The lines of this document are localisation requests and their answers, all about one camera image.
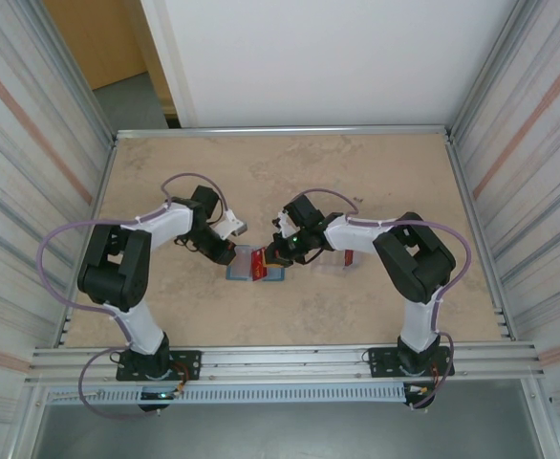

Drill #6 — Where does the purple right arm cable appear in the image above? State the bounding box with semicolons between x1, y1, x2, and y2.
298;187;476;411

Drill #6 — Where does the aluminium table edge rail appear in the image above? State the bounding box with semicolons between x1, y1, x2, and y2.
443;133;520;343
59;136;118;348
115;124;453;141

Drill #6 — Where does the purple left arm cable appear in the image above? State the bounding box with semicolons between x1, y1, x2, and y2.
37;171;227;421

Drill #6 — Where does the long aluminium mounting rail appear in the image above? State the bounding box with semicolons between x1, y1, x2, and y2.
26;339;547;385

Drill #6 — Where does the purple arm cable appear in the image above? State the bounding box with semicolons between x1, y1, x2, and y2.
298;187;476;411
37;171;227;421

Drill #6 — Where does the red credit card gold print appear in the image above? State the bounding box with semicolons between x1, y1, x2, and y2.
250;247;270;284

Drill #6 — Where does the wooden door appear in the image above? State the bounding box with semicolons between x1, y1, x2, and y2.
43;0;174;116

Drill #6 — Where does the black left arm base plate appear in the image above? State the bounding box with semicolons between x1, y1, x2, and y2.
116;350;203;383

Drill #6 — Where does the clear plastic card case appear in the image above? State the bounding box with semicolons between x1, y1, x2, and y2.
311;248;361;278

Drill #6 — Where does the blue leather card holder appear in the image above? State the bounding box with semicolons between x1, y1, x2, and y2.
225;244;290;286

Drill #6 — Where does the slotted grey cable duct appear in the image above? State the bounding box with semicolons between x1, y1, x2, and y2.
45;384;408;406

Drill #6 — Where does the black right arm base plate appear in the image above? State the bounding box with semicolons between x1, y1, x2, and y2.
364;344;455;380

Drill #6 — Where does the small green-lit circuit board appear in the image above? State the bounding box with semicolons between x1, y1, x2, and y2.
140;389;181;402

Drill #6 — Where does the aluminium frame post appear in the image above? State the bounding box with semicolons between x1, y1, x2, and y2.
449;0;525;135
40;0;118;140

